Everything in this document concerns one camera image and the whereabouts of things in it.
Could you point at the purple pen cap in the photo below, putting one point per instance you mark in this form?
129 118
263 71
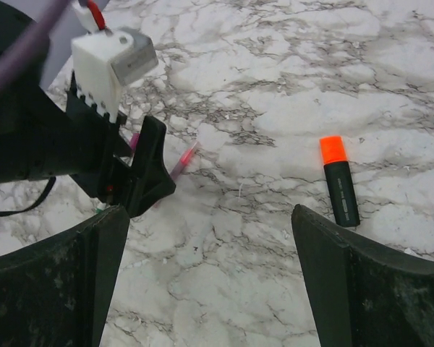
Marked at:
133 142

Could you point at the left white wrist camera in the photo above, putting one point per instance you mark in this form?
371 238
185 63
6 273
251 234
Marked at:
107 61

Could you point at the orange highlighter cap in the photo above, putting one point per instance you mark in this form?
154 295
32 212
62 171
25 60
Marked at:
332 150

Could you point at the black orange highlighter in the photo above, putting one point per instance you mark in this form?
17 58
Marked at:
342 195

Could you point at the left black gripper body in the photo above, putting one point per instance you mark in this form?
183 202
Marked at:
38 140

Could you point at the white multicolour pen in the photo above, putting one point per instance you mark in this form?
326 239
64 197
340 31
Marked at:
103 203

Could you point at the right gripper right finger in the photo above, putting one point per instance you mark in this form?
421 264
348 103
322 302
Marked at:
361 292

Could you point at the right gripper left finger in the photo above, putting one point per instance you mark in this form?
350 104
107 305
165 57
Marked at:
57 292

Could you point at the pink marker pen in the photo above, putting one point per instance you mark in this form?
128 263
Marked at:
184 161

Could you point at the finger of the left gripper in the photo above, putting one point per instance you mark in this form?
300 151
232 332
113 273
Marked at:
149 181

